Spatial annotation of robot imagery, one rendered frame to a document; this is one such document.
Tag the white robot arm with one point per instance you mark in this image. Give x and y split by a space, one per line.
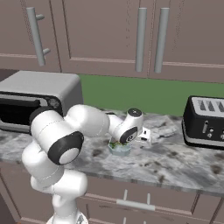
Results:
55 131

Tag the clear tupperware with green food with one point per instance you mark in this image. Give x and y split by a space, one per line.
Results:
120 150

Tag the grey toaster oven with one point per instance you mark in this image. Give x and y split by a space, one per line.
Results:
35 84

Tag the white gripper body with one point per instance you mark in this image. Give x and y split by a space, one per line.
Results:
149 137

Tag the brown base cupboard door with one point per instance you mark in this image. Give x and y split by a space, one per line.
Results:
17 198

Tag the brown wall cupboard door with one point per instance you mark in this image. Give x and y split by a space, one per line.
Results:
17 32
99 32
198 35

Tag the black four-slot toaster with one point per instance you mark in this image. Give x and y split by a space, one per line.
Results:
204 122

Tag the brown drawer front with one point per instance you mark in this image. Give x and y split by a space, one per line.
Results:
175 218
215 211
172 194

